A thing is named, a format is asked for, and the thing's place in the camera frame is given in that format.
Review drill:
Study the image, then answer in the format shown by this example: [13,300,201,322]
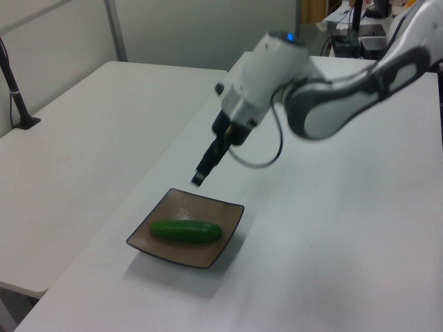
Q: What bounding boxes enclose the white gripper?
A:
[191,89,269,188]

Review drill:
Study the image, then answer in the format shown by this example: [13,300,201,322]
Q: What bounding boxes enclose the green cucumber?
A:
[148,219,222,245]

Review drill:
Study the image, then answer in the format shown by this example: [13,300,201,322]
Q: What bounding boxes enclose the square brown ceramic plate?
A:
[126,187,245,270]

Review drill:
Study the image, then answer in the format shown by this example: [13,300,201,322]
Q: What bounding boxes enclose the black electronics box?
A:
[330,33,361,58]

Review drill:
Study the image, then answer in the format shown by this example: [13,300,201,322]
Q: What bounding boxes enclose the brown wooden cabinet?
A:
[300,0,333,25]

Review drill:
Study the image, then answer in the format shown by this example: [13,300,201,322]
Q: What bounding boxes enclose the black monitor stand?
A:
[347,0,364,58]

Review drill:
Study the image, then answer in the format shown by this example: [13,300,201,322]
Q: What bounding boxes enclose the grey flat tray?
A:
[359,23,388,51]

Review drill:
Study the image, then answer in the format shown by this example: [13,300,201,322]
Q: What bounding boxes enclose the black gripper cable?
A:
[226,88,285,170]

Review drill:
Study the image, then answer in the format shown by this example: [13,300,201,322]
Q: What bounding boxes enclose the black camera stand pole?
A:
[0,34,42,131]

